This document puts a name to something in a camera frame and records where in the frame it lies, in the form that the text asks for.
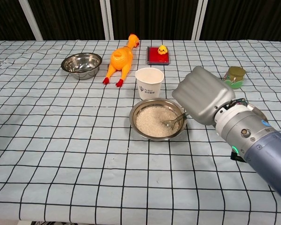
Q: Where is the white paper cup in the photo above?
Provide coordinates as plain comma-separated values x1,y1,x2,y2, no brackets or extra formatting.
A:
135,67,164,101

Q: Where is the red flat box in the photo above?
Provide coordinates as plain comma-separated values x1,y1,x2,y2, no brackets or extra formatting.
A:
147,46,172,66

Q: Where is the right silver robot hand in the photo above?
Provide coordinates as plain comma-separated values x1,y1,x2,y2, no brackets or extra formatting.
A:
171,66,237,129

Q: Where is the orange rubber chicken toy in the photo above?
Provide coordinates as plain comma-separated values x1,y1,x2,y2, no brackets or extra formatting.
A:
102,33,141,88

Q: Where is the deep steel bowl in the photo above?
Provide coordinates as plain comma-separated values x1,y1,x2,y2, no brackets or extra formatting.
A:
61,52,103,81

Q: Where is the steel bowl with rice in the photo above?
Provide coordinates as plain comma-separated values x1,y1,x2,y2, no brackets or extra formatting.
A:
129,97,187,141

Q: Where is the white double frame post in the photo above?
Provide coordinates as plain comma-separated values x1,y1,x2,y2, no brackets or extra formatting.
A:
99,0,115,40

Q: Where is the white raw rice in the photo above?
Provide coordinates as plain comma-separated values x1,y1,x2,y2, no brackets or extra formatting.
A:
135,106,180,138

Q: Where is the metal spoon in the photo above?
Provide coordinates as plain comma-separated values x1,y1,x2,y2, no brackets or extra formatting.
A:
163,112,189,129

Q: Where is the slanted white frame post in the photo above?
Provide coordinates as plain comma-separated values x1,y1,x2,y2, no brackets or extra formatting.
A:
20,0,44,41

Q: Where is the blue checked tablecloth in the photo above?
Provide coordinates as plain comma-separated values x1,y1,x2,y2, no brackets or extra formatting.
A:
0,39,281,222

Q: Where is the green glass jar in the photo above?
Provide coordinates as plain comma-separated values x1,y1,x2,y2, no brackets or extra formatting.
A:
223,66,246,90

